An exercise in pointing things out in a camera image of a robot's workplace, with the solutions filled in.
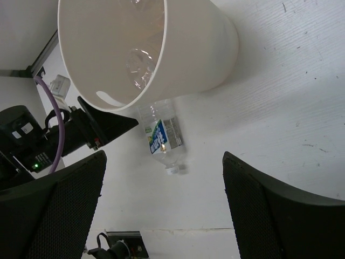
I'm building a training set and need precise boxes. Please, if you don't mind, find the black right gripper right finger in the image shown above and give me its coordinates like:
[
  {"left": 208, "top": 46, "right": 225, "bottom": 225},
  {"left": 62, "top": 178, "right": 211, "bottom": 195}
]
[{"left": 222, "top": 152, "right": 344, "bottom": 258}]

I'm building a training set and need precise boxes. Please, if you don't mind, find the cream plastic bin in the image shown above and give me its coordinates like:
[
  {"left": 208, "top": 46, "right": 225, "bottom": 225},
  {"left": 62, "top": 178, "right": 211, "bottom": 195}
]
[{"left": 58, "top": 1, "right": 239, "bottom": 111}]

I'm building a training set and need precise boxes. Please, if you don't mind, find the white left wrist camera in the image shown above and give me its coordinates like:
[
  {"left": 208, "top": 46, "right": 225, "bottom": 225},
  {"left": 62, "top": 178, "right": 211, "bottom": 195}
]
[{"left": 49, "top": 74, "right": 71, "bottom": 110}]

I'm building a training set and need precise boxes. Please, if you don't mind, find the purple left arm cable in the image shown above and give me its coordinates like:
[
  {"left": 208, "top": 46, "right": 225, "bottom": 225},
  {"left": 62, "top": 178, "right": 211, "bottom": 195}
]
[{"left": 33, "top": 75, "right": 65, "bottom": 173}]

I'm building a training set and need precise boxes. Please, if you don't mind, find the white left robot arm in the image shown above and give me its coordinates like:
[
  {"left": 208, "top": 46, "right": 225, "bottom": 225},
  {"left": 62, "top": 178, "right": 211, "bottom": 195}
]
[{"left": 1, "top": 97, "right": 139, "bottom": 190}]

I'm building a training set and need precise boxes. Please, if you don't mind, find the blue label clear water bottle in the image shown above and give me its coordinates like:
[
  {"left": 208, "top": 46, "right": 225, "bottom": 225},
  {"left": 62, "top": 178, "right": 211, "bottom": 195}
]
[{"left": 126, "top": 48, "right": 156, "bottom": 91}]

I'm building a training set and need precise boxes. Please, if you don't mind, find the green white label water bottle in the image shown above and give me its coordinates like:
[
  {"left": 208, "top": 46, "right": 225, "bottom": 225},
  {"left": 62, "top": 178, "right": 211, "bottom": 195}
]
[{"left": 138, "top": 99, "right": 185, "bottom": 175}]

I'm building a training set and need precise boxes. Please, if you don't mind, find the aluminium table edge rail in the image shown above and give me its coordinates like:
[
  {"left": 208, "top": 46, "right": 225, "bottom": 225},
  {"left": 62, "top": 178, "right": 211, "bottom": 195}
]
[{"left": 0, "top": 28, "right": 59, "bottom": 79}]

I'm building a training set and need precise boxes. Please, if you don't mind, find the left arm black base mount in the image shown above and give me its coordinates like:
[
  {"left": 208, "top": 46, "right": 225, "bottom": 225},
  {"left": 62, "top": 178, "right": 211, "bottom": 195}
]
[{"left": 86, "top": 231, "right": 150, "bottom": 258}]

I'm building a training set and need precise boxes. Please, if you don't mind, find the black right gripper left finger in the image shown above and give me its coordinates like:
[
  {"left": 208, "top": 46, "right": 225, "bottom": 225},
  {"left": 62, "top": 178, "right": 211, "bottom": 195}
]
[{"left": 1, "top": 151, "right": 107, "bottom": 258}]

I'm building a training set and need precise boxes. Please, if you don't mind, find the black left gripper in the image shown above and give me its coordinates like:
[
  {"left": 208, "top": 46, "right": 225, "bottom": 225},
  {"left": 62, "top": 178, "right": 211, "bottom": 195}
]
[{"left": 40, "top": 96, "right": 139, "bottom": 159}]

